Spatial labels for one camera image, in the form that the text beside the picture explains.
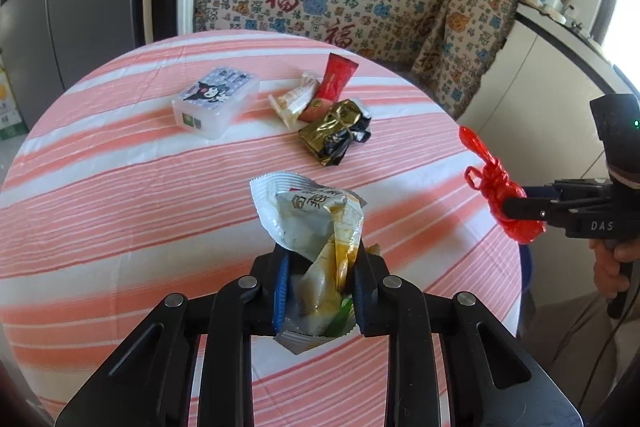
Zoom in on red plastic bag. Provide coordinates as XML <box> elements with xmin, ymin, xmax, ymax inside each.
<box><xmin>459</xmin><ymin>126</ymin><xmax>546</xmax><ymax>245</ymax></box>

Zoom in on gold black foil wrapper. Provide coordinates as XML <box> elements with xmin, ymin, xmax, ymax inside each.
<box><xmin>298</xmin><ymin>100</ymin><xmax>372</xmax><ymax>166</ymax></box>

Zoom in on white milk powder sachet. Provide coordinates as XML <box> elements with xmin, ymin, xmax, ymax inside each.
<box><xmin>250</xmin><ymin>171</ymin><xmax>366</xmax><ymax>355</ymax></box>

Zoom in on red snack sachet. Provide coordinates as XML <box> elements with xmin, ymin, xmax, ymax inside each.
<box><xmin>298</xmin><ymin>53</ymin><xmax>359</xmax><ymax>122</ymax></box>

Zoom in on small cream candy wrapper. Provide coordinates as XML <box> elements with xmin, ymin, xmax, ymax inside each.
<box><xmin>268</xmin><ymin>72</ymin><xmax>320</xmax><ymax>129</ymax></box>

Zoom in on Kuromi plastic box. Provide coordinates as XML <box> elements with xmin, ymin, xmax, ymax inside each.
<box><xmin>171</xmin><ymin>66</ymin><xmax>259</xmax><ymax>140</ymax></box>

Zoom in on blue plastic trash basket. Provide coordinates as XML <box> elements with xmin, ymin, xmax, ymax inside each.
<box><xmin>518</xmin><ymin>245</ymin><xmax>533</xmax><ymax>293</ymax></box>

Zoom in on person right hand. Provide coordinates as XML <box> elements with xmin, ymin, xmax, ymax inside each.
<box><xmin>589</xmin><ymin>239</ymin><xmax>640</xmax><ymax>299</ymax></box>

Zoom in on white counter cabinet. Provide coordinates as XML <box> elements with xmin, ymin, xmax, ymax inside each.
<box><xmin>458</xmin><ymin>4</ymin><xmax>632</xmax><ymax>185</ymax></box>

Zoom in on pink striped tablecloth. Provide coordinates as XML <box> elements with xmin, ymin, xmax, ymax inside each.
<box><xmin>1</xmin><ymin>31</ymin><xmax>521</xmax><ymax>415</ymax></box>

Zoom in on white bowls on counter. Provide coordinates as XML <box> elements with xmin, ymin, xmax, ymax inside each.
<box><xmin>518</xmin><ymin>0</ymin><xmax>567</xmax><ymax>25</ymax></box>

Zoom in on yellow cardboard box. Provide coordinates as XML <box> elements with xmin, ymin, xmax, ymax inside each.
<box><xmin>0</xmin><ymin>65</ymin><xmax>28</xmax><ymax>141</ymax></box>

